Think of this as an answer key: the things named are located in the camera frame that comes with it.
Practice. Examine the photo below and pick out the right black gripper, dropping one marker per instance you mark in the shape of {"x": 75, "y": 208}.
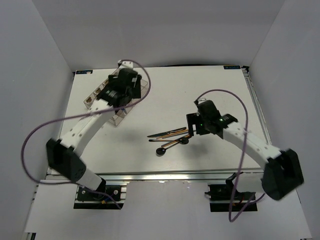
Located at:
{"x": 192, "y": 119}

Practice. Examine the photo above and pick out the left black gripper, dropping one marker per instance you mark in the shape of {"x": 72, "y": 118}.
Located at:
{"x": 136, "y": 91}

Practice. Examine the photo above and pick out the black knife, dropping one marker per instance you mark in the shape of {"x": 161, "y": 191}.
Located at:
{"x": 166, "y": 132}

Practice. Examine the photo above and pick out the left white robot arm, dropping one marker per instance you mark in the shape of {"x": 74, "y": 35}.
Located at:
{"x": 64, "y": 154}

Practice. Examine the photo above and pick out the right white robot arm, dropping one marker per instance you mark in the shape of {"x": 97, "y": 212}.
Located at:
{"x": 282, "y": 171}

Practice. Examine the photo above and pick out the orange chopstick lower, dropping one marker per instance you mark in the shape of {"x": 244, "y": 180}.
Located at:
{"x": 174, "y": 140}

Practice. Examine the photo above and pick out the black spoon right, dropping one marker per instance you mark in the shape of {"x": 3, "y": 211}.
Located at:
{"x": 183, "y": 140}

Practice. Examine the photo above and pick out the black spoon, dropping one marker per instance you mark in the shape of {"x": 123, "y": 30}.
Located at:
{"x": 183, "y": 140}
{"x": 162, "y": 150}

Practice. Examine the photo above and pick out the orange black chopstick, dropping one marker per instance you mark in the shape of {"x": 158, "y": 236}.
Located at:
{"x": 185, "y": 131}

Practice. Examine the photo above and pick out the black spoon left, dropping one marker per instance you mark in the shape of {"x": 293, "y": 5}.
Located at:
{"x": 162, "y": 150}

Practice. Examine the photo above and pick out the left blue table sticker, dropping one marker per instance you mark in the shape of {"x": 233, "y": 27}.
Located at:
{"x": 84, "y": 72}

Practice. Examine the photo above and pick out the blue table sticker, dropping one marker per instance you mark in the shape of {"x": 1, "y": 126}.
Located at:
{"x": 231, "y": 67}
{"x": 84, "y": 72}

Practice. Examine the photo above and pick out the right blue table sticker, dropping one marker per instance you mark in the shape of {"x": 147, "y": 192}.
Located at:
{"x": 231, "y": 67}

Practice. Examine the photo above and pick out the white front cover board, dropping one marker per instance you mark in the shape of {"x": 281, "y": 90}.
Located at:
{"x": 172, "y": 210}

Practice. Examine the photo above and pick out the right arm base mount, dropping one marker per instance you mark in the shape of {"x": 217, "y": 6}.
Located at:
{"x": 219, "y": 196}

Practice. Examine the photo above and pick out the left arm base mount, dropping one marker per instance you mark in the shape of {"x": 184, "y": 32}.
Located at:
{"x": 85, "y": 200}

